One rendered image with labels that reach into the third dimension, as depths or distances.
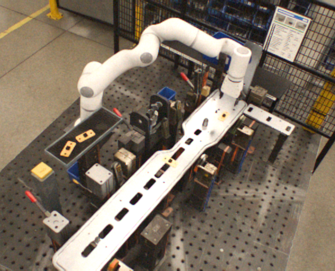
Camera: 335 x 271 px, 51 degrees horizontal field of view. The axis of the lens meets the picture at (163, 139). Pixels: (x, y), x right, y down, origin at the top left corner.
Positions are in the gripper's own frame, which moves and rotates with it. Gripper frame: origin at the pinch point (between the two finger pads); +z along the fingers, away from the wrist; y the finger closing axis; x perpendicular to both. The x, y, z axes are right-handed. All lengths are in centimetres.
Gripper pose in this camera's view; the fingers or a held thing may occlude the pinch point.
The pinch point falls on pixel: (228, 100)
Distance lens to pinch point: 195.5
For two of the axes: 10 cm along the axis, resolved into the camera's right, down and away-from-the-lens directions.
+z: -0.8, 6.7, 7.4
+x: 5.8, -5.7, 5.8
